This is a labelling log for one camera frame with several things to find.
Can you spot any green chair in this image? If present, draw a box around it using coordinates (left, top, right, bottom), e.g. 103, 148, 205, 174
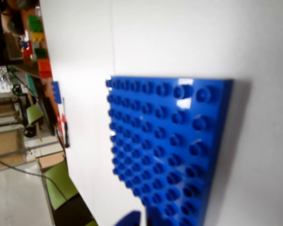
44, 161, 80, 211
25, 104, 44, 125

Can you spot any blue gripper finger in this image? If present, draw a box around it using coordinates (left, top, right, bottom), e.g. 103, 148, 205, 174
113, 210, 142, 226
145, 208, 167, 226

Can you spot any red toy block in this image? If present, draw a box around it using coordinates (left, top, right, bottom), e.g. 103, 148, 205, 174
23, 42, 36, 61

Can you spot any blue toy block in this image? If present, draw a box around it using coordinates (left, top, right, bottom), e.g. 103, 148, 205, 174
51, 81, 62, 104

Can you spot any grey cable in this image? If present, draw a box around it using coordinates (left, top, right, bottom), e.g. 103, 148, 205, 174
0, 152, 64, 196

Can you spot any orange toy block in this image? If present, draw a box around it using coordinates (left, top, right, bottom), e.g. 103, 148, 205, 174
38, 58, 52, 78

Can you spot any yellow toy block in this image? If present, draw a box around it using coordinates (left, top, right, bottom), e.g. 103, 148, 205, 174
30, 32, 45, 43

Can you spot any blue eight-by-eight base plate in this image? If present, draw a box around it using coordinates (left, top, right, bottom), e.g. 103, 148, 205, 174
105, 75, 234, 226

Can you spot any green toy block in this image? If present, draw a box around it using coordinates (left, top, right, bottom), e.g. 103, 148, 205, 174
27, 15, 42, 33
34, 47, 49, 59

